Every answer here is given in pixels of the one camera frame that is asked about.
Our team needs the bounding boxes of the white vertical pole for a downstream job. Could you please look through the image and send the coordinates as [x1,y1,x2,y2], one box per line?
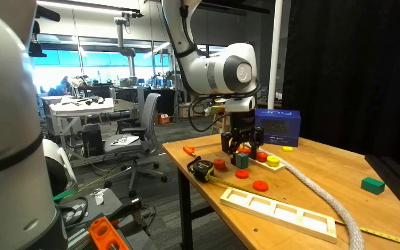
[267,0,285,111]

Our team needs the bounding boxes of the grey office chair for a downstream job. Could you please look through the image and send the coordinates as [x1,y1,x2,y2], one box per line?
[102,91,170,198]

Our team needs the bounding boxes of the wooden slotted board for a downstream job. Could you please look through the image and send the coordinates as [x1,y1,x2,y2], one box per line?
[219,186,339,244]

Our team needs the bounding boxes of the green rectangular block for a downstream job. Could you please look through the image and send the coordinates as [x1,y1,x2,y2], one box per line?
[360,176,387,195]

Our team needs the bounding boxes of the white cluttered desk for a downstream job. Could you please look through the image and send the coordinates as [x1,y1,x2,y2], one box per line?
[46,97,117,136]

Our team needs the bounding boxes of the black table leg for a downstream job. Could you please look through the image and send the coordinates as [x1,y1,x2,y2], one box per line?
[177,168,195,250]

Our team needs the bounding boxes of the blue cardboard box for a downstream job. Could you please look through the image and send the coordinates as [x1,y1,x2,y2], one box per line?
[255,108,303,147]

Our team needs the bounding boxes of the wrist mounted camera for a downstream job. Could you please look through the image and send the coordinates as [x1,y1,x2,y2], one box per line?
[224,94,259,113]

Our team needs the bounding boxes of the stacked cardboard boxes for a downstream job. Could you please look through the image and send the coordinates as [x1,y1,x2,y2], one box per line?
[177,101,206,119]

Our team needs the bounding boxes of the green square block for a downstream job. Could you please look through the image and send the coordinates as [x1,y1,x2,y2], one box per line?
[235,151,250,169]

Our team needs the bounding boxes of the white braided rope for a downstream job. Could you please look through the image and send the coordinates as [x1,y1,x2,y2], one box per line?
[264,150,366,250]

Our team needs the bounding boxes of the black computer tower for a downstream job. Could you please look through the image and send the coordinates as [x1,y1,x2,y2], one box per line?
[81,122,106,158]

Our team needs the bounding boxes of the yellow ring on peg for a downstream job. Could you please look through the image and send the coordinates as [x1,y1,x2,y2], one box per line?
[266,154,282,168]

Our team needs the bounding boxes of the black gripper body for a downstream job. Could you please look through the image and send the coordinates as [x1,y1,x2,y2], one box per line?
[230,109,259,138]

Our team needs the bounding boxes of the black curtain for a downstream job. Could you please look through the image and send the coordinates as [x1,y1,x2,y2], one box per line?
[282,0,400,170]

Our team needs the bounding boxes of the white wooden peg board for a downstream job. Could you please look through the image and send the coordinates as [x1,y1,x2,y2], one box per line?
[230,145,287,172]

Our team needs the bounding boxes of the orange plastic tool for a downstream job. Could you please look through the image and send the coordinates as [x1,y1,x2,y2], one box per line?
[88,215,119,250]

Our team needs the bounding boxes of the black camera on stand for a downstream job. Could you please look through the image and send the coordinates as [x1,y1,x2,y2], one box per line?
[27,4,63,59]

